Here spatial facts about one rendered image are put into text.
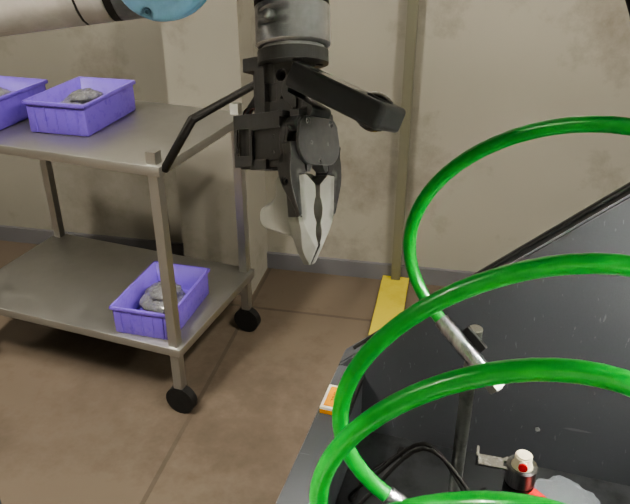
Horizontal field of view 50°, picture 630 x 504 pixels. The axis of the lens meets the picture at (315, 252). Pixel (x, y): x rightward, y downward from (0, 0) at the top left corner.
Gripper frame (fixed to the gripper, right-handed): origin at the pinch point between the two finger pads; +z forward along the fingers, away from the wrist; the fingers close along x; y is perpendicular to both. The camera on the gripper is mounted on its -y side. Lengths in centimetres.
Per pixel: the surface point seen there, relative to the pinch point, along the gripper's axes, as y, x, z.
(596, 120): -25.9, -2.7, -10.9
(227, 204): 151, -159, -7
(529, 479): -19.9, -4.7, 20.8
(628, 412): -22, -43, 24
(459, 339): -10.3, -12.1, 10.0
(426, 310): -17.6, 12.0, 3.1
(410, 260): -5.5, -10.3, 1.5
